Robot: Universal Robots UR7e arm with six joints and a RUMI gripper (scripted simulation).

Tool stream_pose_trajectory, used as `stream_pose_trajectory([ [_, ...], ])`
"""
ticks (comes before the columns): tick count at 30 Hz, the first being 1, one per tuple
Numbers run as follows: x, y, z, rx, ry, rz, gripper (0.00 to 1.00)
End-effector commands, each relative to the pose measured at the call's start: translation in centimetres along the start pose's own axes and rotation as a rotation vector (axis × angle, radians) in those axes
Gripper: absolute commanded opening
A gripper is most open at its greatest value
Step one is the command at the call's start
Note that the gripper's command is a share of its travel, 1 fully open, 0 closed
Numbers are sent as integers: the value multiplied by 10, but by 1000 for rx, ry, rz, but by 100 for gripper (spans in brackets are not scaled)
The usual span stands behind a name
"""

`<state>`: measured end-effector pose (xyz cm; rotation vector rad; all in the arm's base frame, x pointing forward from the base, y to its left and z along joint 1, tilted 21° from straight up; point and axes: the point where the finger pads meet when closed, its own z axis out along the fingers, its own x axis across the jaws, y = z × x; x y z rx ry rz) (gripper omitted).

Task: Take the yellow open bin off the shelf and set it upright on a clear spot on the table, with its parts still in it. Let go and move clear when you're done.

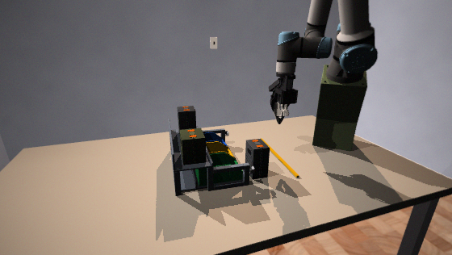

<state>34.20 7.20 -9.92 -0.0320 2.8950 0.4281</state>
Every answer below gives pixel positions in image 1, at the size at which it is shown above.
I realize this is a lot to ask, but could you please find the yellow bin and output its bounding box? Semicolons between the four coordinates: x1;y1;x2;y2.
206;141;235;159

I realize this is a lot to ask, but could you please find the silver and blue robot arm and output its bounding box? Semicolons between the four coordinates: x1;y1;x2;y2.
276;0;378;83

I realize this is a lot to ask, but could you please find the grey bin rack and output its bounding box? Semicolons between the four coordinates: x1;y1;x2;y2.
169;121;255;196

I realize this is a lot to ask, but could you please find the green open bin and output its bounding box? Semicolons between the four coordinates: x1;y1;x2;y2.
195;153;243;186

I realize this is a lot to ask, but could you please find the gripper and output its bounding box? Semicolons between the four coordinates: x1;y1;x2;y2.
270;73;298;124

